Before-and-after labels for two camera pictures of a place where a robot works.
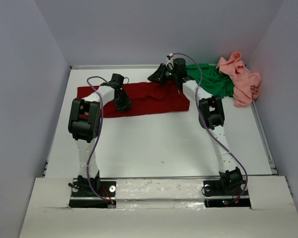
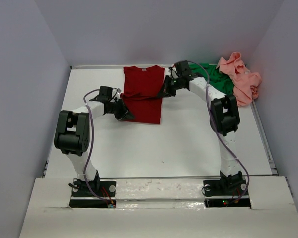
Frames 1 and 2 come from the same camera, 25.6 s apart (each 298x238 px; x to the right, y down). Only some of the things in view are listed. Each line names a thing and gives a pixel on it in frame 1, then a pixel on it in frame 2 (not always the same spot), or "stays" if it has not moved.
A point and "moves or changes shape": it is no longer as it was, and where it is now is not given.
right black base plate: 219,188 stays
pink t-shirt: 246,83 stays
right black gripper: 160,73 -> 167,86
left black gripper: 123,103 -> 121,110
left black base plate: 93,194 stays
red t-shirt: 146,98 moves or changes shape
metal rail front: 152,178 stays
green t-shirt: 216,83 stays
